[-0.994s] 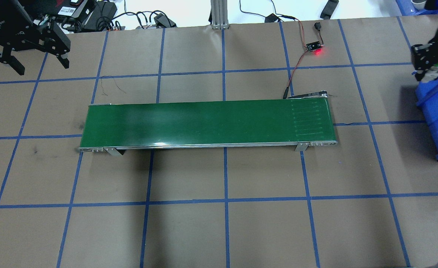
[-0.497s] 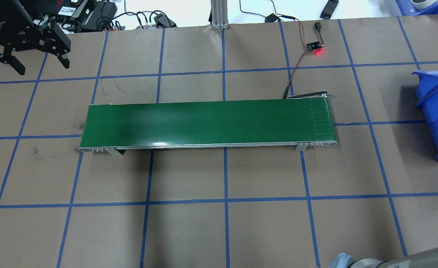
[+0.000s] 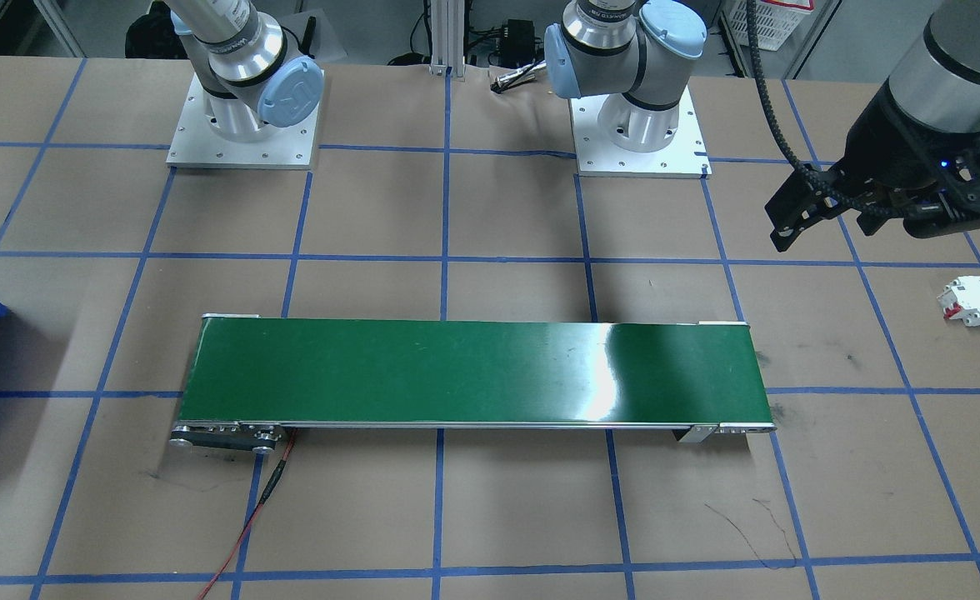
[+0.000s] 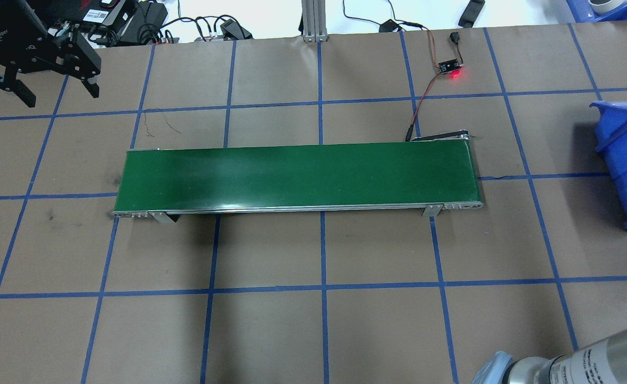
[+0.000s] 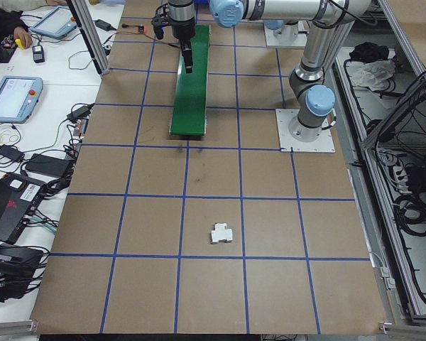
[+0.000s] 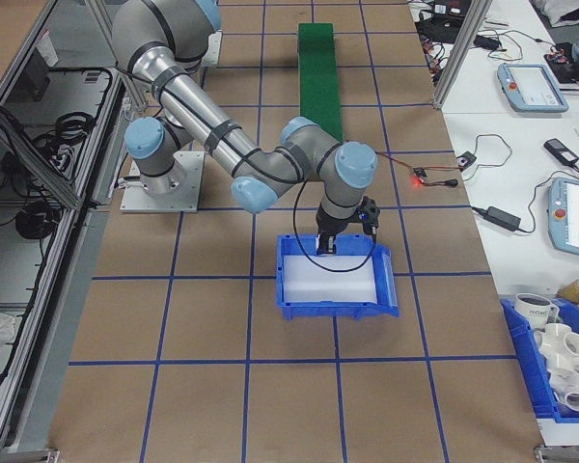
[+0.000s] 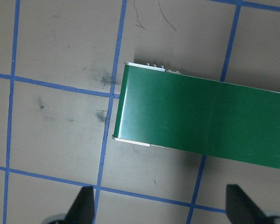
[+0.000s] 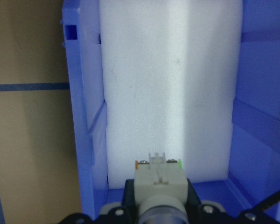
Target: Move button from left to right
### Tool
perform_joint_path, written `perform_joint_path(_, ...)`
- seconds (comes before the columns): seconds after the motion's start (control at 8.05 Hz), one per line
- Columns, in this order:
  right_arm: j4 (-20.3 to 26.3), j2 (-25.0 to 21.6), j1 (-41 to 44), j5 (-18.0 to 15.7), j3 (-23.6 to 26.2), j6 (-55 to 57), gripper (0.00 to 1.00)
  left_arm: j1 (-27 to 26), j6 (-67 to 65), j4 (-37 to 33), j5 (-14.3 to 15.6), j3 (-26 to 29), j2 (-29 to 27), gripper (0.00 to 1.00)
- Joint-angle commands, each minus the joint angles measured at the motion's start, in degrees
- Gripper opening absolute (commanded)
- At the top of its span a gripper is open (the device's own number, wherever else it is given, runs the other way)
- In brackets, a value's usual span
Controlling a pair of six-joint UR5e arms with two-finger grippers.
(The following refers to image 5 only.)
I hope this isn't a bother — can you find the V-shaped metal bar frame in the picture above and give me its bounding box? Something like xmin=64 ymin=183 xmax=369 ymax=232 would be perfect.
xmin=332 ymin=0 xmax=426 ymax=326

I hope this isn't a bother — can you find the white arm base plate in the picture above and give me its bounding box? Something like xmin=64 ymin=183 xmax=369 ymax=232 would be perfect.
xmin=275 ymin=108 xmax=337 ymax=154
xmin=264 ymin=23 xmax=310 ymax=49

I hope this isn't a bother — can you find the black sleeved bystander forearm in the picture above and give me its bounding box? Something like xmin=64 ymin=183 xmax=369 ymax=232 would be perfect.
xmin=0 ymin=9 xmax=26 ymax=68

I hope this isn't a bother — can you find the light blue teach pendant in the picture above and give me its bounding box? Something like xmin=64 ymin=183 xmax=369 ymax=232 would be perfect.
xmin=0 ymin=75 xmax=44 ymax=124
xmin=28 ymin=5 xmax=78 ymax=40

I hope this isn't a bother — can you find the black electronics box with cables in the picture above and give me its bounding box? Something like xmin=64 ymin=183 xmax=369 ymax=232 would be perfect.
xmin=0 ymin=244 xmax=49 ymax=303

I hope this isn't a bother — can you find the white DIN rail device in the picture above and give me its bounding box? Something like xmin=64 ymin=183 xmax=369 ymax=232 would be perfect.
xmin=209 ymin=222 xmax=234 ymax=246

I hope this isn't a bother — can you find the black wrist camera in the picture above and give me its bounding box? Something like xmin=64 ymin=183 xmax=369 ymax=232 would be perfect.
xmin=151 ymin=4 xmax=171 ymax=40

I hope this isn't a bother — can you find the black cloth bundle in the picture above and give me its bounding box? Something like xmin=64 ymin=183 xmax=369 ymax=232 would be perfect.
xmin=349 ymin=41 xmax=391 ymax=61

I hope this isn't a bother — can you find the white side table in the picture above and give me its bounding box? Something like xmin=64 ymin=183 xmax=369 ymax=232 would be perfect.
xmin=0 ymin=0 xmax=126 ymax=313

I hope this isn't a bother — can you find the red black conveyor wire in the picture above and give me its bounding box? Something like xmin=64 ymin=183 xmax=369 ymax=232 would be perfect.
xmin=143 ymin=31 xmax=181 ymax=48

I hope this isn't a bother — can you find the small terminal connector board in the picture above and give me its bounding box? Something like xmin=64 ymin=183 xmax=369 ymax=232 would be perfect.
xmin=70 ymin=119 xmax=89 ymax=141

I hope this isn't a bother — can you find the black computer box red logo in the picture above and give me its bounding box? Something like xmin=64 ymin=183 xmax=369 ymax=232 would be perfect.
xmin=0 ymin=170 xmax=47 ymax=246

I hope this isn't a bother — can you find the bystander hand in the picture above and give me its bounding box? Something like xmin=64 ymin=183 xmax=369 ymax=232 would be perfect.
xmin=12 ymin=26 xmax=33 ymax=50

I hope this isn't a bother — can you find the black cable coil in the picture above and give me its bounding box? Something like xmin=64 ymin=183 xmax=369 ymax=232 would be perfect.
xmin=393 ymin=191 xmax=426 ymax=235

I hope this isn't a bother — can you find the crumpled white plastic bag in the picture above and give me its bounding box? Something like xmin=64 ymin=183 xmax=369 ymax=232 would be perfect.
xmin=351 ymin=58 xmax=398 ymax=93

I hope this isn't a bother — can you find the aluminium profile post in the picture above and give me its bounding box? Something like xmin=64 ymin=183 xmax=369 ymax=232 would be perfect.
xmin=65 ymin=0 xmax=111 ymax=76

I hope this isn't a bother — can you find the green conveyor belt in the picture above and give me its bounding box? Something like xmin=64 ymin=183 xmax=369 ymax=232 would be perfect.
xmin=168 ymin=23 xmax=213 ymax=140

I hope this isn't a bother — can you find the black handheld device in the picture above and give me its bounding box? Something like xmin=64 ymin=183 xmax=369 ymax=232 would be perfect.
xmin=31 ymin=44 xmax=46 ymax=64

